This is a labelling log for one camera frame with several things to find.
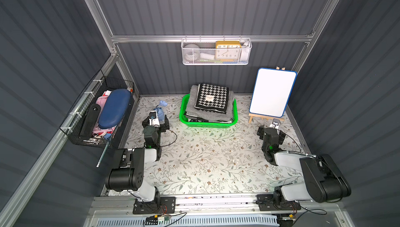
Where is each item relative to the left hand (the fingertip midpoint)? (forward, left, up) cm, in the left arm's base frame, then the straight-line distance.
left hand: (158, 116), depth 89 cm
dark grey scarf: (+7, -20, -5) cm, 21 cm away
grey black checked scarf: (+5, -20, -9) cm, 22 cm away
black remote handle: (-17, +20, +19) cm, 33 cm away
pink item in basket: (-19, +19, +14) cm, 30 cm away
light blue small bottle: (+11, +2, -8) cm, 13 cm away
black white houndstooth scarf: (+12, -32, +1) cm, 34 cm away
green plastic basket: (+4, -14, -10) cm, 17 cm away
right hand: (-6, -69, -5) cm, 69 cm away
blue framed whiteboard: (+10, -66, +8) cm, 67 cm away
